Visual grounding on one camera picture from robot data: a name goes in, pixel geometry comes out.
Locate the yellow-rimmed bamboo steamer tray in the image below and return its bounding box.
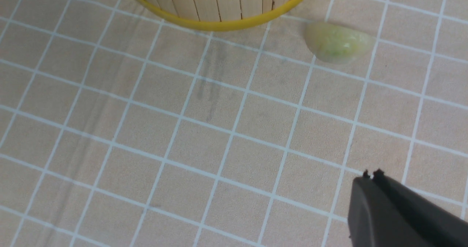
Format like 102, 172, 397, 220
137, 0, 303, 31

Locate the green-tinted dumpling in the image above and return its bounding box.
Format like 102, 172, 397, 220
304, 22, 376, 65

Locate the beige checkered tablecloth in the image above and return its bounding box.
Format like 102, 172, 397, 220
1, 0, 467, 247

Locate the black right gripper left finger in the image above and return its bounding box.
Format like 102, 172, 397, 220
347, 170, 432, 247

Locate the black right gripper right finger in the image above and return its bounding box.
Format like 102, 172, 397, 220
372, 169, 468, 247

